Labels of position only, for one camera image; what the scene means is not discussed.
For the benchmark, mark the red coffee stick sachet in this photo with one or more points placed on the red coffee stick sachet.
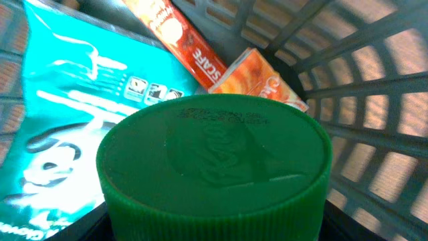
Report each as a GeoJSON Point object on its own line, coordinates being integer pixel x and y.
{"type": "Point", "coordinates": [172, 28]}

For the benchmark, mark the orange snack box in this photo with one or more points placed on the orange snack box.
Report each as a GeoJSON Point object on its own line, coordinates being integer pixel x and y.
{"type": "Point", "coordinates": [252, 75]}

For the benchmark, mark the green lid white jar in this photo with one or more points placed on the green lid white jar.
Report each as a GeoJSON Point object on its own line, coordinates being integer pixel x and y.
{"type": "Point", "coordinates": [216, 167]}

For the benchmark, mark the grey plastic mesh basket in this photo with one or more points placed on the grey plastic mesh basket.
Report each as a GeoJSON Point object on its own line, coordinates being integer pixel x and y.
{"type": "Point", "coordinates": [360, 66]}

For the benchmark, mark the green grip gloves package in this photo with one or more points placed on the green grip gloves package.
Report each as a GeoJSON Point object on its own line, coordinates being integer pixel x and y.
{"type": "Point", "coordinates": [66, 79]}

